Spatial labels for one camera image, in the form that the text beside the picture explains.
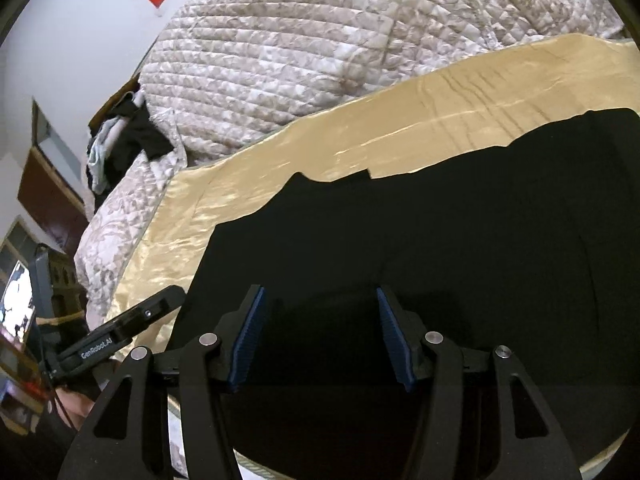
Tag dark wooden cabinet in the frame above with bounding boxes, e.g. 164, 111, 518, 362
17, 144, 90, 253

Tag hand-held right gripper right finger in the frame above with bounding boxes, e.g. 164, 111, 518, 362
376, 286, 583, 480

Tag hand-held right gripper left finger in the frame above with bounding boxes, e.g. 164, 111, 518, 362
57, 284, 268, 480

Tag grey patterned quilted blanket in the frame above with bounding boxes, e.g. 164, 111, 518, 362
74, 0, 627, 322

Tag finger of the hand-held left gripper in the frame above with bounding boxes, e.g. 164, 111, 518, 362
116, 285, 187, 343

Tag bright screen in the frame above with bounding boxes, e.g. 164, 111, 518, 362
0, 259, 37, 343

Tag gold satin bed sheet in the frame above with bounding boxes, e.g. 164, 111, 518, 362
102, 32, 640, 476

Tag black pants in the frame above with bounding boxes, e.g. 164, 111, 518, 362
165, 107, 640, 476

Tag brown wooden headboard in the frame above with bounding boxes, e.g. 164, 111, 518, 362
88, 72, 144, 130

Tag pile of dark clothes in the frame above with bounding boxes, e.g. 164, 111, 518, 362
90, 92, 176, 197

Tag person's left hand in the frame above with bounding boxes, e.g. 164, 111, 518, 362
61, 391, 102, 425

